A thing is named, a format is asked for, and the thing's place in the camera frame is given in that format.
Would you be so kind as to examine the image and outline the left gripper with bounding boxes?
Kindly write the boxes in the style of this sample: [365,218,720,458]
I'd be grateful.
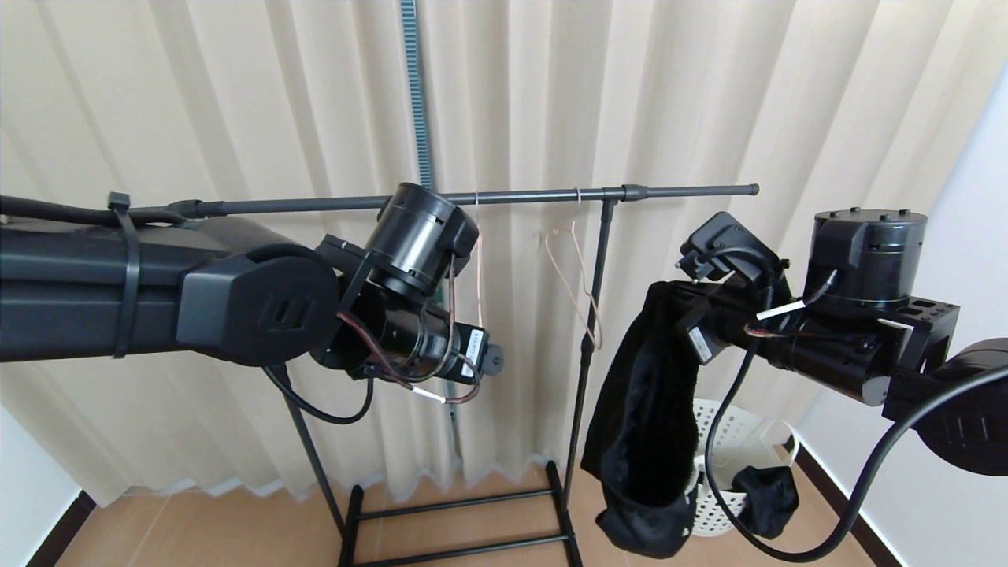
[339,299,505,388]

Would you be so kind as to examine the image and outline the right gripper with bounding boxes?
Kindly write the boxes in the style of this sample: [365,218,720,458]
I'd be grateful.
[676,280,895,408]

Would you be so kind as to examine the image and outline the pink clothes hanger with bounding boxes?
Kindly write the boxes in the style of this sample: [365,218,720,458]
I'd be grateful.
[471,193,486,332]
[543,189,605,353]

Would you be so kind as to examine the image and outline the black shorts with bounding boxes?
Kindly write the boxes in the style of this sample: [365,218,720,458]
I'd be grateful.
[581,280,706,560]

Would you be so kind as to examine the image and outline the white laundry basket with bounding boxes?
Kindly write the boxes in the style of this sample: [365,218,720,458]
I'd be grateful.
[685,398,800,538]

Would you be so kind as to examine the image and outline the black clothes rack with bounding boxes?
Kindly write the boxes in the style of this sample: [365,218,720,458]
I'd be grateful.
[165,183,761,567]

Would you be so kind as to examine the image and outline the black garment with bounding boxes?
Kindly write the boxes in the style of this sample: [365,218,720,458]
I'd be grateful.
[731,465,801,541]

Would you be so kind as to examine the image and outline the beige curtain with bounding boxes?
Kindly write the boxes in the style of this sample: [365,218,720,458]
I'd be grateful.
[0,0,1008,505]

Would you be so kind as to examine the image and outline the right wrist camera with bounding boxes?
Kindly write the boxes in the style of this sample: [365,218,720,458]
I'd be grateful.
[677,211,791,288]

